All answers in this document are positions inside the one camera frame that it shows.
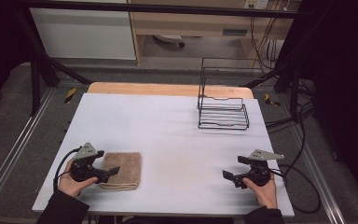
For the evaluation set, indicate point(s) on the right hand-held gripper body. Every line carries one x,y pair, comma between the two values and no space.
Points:
258,172

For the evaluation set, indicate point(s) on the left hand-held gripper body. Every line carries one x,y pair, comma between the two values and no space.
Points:
81,169

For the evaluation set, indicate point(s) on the beige towel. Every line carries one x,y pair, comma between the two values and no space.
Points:
122,169

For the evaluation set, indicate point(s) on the person's left hand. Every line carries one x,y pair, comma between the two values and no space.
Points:
70,185

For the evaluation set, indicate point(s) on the person's right hand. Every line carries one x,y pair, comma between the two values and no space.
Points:
265,194

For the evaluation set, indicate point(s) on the white table board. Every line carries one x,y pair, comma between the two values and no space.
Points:
174,149

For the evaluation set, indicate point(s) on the yellow black hazard tape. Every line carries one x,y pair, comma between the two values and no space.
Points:
70,95
270,100

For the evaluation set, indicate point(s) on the wooden table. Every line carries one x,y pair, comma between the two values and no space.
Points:
155,89

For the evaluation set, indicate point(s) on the white cabinet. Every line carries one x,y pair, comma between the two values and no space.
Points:
84,31

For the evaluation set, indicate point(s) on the white chair base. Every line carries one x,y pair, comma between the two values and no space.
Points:
169,39

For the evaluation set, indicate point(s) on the light wooden desk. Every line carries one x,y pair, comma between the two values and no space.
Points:
192,23

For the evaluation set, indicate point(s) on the aluminium floor rail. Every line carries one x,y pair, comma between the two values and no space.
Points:
15,146
321,186

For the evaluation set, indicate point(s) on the black metal frame bar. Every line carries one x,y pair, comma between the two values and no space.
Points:
155,8

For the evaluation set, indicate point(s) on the white wall socket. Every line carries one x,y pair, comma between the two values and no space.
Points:
256,3

